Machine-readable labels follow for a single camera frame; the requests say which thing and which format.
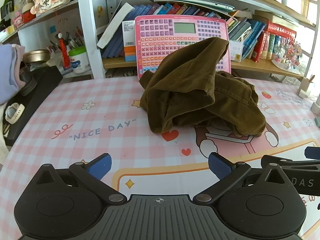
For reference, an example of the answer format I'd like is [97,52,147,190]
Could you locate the pink checkered tablecloth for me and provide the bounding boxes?
[0,76,320,240]

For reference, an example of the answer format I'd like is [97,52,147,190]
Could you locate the brown corduroy pants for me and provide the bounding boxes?
[139,37,267,137]

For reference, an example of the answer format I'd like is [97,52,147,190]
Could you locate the white charger plug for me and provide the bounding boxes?
[298,76,313,99]

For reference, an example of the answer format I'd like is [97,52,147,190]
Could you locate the white jar with green lid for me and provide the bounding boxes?
[68,46,91,74]

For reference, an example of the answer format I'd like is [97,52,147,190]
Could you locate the small white box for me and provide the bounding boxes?
[229,40,243,63]

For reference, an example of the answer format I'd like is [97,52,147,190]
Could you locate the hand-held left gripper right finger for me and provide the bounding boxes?
[192,152,292,205]

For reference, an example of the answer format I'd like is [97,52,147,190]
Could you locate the pink toy learning tablet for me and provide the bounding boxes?
[134,15,232,79]

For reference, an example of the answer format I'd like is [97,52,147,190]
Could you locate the white and orange box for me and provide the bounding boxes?
[122,20,137,62]

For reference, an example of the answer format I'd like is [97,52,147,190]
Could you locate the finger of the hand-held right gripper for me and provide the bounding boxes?
[305,147,320,159]
[261,155,320,174]

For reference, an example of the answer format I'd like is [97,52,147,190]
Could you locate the round gold tin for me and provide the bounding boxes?
[22,49,51,65]

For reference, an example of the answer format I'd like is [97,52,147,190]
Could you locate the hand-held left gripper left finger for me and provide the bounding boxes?
[30,153,127,205]

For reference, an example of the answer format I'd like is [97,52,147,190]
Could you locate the row of books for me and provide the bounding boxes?
[101,2,267,62]

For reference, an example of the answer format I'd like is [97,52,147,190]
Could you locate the white leaning book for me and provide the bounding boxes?
[97,2,135,49]

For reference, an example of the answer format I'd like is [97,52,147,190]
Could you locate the white and wood bookshelf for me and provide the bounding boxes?
[0,0,320,80]

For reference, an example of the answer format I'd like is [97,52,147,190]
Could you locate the black flat case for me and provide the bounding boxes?
[0,65,63,140]

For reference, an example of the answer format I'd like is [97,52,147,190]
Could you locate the silver laptop on books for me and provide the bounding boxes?
[147,0,235,12]

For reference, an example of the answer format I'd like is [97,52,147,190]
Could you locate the lilac cloth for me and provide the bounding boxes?
[0,44,26,105]

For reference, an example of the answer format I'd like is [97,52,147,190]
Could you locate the bunch of pens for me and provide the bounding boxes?
[47,27,86,53]

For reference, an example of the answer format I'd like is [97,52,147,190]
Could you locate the white smartwatch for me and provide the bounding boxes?
[4,103,25,125]

